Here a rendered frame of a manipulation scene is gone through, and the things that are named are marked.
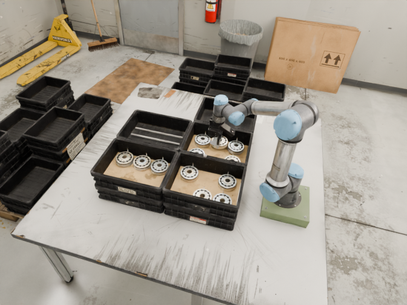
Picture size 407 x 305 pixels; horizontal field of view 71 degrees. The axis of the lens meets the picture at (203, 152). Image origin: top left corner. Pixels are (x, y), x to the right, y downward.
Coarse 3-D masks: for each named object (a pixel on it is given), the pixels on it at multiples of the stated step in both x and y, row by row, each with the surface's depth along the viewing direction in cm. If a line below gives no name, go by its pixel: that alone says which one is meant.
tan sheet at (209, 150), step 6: (210, 138) 191; (192, 144) 185; (210, 144) 186; (204, 150) 182; (210, 150) 182; (216, 150) 183; (222, 150) 183; (246, 150) 184; (216, 156) 179; (222, 156) 179; (240, 156) 180
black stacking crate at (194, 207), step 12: (180, 156) 166; (192, 156) 164; (204, 168) 169; (216, 168) 166; (228, 168) 164; (240, 168) 161; (180, 204) 151; (192, 204) 147; (204, 204) 146; (228, 216) 148
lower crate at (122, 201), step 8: (104, 192) 162; (112, 192) 158; (120, 192) 156; (112, 200) 165; (120, 200) 162; (128, 200) 160; (136, 200) 159; (144, 200) 155; (152, 200) 153; (144, 208) 162; (152, 208) 161; (160, 208) 159
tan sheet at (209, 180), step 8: (176, 176) 165; (200, 176) 166; (208, 176) 167; (216, 176) 167; (176, 184) 161; (184, 184) 161; (192, 184) 162; (200, 184) 162; (208, 184) 162; (216, 184) 163; (184, 192) 157; (192, 192) 157; (216, 192) 158; (224, 192) 159; (232, 192) 159; (232, 200) 155
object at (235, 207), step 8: (184, 152) 165; (176, 160) 160; (216, 160) 162; (168, 176) 152; (168, 192) 145; (176, 192) 144; (240, 192) 148; (200, 200) 143; (208, 200) 142; (232, 208) 141
